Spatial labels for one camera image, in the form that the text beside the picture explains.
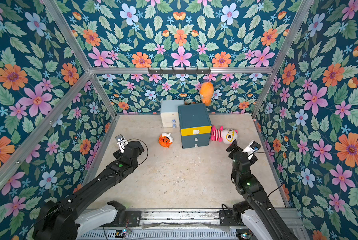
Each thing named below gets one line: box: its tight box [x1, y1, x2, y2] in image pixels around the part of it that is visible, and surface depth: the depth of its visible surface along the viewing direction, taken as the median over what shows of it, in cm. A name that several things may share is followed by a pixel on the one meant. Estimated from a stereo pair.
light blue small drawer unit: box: [160, 99, 185, 128], surface depth 107 cm
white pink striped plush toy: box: [211, 125, 239, 145], surface depth 102 cm
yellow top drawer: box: [180, 125, 212, 137], surface depth 88 cm
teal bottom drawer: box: [182, 141, 210, 149], surface depth 100 cm
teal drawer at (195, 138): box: [181, 135, 211, 143], surface depth 93 cm
